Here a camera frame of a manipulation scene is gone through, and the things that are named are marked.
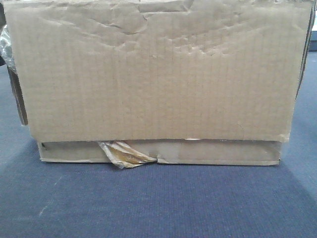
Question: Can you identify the large plain cardboard box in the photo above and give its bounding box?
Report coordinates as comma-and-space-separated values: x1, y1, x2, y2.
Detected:
2, 0, 316, 168

